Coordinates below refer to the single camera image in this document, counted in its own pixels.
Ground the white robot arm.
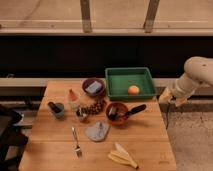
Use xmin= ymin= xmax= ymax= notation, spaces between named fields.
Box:
xmin=159 ymin=56 xmax=213 ymax=107

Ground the orange bowl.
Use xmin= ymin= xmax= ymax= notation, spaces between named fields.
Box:
xmin=106 ymin=102 xmax=128 ymax=125

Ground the small glass jar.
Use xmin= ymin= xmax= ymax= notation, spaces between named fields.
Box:
xmin=76 ymin=108 xmax=88 ymax=122

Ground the clear bottle red cap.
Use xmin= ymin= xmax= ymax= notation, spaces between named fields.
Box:
xmin=68 ymin=89 xmax=80 ymax=111

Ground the brown grape bunch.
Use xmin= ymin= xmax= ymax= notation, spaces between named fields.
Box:
xmin=81 ymin=99 xmax=106 ymax=115

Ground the silver fork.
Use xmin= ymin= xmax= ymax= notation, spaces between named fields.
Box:
xmin=71 ymin=127 xmax=82 ymax=157

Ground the black spatula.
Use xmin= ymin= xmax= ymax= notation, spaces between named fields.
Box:
xmin=119 ymin=104 xmax=146 ymax=118

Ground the green plastic tray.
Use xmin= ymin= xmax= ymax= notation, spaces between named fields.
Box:
xmin=105 ymin=67 xmax=156 ymax=100

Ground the dark purple bowl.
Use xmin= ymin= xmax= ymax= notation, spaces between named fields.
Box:
xmin=82 ymin=78 xmax=105 ymax=97

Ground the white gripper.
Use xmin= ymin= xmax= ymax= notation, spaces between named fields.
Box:
xmin=159 ymin=73 xmax=200 ymax=107

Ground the grey cloth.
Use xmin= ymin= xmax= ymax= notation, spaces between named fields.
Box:
xmin=85 ymin=121 xmax=110 ymax=142

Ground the orange fruit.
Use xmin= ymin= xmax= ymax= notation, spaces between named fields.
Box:
xmin=128 ymin=85 xmax=140 ymax=95

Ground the black chair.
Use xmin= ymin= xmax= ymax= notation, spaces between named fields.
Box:
xmin=0 ymin=104 xmax=28 ymax=171

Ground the yellow banana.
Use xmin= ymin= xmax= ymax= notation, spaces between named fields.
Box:
xmin=108 ymin=143 xmax=139 ymax=169

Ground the blue cup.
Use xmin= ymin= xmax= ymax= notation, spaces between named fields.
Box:
xmin=48 ymin=102 xmax=64 ymax=119

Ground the blue sponge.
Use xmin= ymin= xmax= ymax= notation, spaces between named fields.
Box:
xmin=86 ymin=81 xmax=102 ymax=94

